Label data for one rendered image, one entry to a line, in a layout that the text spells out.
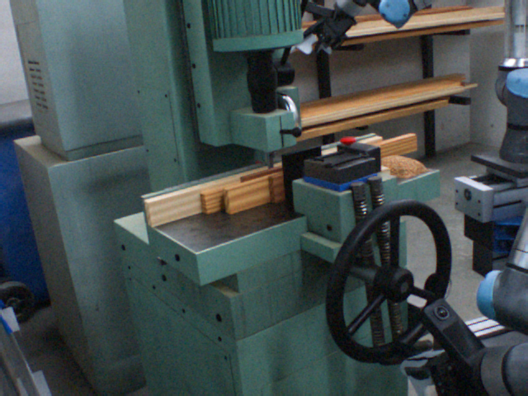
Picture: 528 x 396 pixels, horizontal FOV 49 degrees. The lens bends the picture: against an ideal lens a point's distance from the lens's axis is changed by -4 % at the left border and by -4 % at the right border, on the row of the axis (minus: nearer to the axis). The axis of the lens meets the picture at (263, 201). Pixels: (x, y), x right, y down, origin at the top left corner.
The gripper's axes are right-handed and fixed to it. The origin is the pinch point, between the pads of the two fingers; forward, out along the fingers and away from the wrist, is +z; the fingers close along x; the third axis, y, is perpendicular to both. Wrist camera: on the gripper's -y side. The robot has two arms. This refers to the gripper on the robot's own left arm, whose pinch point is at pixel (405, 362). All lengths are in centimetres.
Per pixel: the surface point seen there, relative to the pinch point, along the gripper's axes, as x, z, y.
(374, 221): -0.2, -7.3, -23.6
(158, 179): -9, 55, -53
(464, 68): 333, 245, -106
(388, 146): 36, 25, -38
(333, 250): -1.9, 4.3, -21.7
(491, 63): 338, 224, -98
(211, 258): -20.4, 10.7, -28.3
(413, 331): 7.7, 5.2, -2.6
